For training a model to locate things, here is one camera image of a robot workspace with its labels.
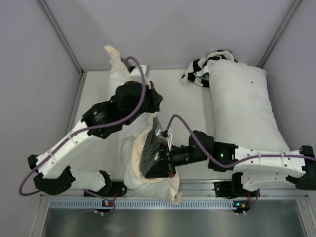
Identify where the grey cream ruffled pillowcase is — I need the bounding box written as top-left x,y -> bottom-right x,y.
103,44 -> 183,205

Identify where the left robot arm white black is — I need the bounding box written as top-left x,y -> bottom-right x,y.
28,81 -> 163,196

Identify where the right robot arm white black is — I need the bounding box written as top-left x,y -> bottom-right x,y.
140,130 -> 316,199

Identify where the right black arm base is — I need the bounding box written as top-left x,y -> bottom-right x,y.
214,172 -> 257,199

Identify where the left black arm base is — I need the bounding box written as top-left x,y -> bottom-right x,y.
83,181 -> 127,198

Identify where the bare white pillow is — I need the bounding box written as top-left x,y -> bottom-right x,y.
207,60 -> 291,153

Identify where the black white striped cloth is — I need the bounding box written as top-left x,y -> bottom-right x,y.
181,50 -> 238,88

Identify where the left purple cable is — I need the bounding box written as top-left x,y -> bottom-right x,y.
19,56 -> 146,197

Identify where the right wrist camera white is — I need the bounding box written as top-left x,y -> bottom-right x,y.
155,127 -> 172,149

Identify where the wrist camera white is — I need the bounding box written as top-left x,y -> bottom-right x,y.
155,127 -> 172,149
129,64 -> 151,78

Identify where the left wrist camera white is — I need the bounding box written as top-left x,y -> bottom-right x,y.
129,64 -> 151,78

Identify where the aluminium mounting rail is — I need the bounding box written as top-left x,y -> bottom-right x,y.
40,179 -> 307,198

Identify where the slotted grey cable duct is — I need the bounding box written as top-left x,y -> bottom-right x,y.
49,198 -> 249,210

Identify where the left aluminium frame post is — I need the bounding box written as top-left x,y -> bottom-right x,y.
37,0 -> 84,76

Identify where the aluminium frame post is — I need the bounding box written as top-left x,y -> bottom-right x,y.
37,0 -> 84,76
258,0 -> 304,68

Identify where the right aluminium frame post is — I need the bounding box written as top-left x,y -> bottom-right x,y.
258,0 -> 304,68

